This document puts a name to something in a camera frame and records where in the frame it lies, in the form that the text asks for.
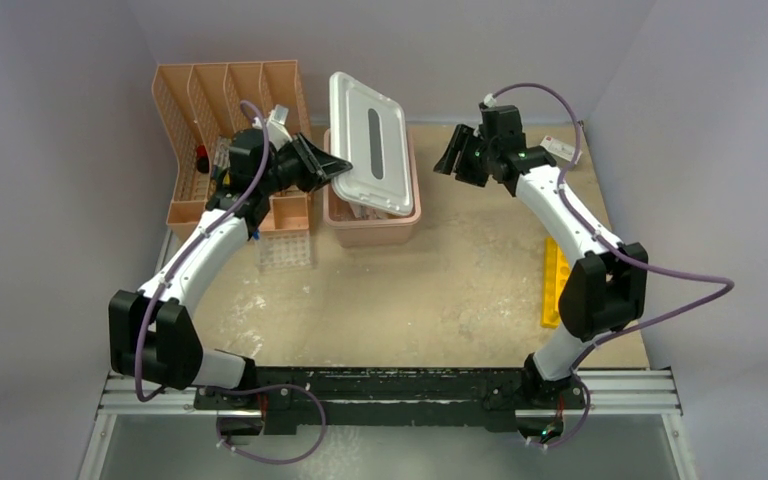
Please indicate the white plastic lid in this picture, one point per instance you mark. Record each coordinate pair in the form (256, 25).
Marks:
(368, 130)

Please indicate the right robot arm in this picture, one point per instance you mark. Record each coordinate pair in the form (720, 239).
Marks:
(605, 290)

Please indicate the peach desk organizer rack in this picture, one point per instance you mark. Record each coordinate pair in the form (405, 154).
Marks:
(199, 103)

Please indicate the red black bottle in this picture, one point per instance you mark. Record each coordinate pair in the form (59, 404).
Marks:
(203, 161)

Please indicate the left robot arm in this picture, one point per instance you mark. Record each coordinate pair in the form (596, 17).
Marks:
(152, 336)

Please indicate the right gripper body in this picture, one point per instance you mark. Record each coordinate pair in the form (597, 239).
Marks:
(475, 163)

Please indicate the white slide box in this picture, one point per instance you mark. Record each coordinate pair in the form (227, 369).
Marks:
(563, 152)

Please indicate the coloured marker pack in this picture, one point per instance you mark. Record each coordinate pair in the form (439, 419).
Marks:
(221, 159)

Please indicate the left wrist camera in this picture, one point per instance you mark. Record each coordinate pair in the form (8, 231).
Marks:
(275, 126)

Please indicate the clear acrylic tube rack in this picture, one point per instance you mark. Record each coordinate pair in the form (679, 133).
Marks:
(284, 250)

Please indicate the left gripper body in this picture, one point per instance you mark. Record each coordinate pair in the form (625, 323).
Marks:
(290, 168)

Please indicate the yellow test tube rack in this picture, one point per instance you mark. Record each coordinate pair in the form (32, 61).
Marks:
(556, 274)

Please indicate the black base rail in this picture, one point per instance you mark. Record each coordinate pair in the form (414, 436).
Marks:
(497, 399)

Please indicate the pink plastic bin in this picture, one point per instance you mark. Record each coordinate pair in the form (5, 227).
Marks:
(353, 232)

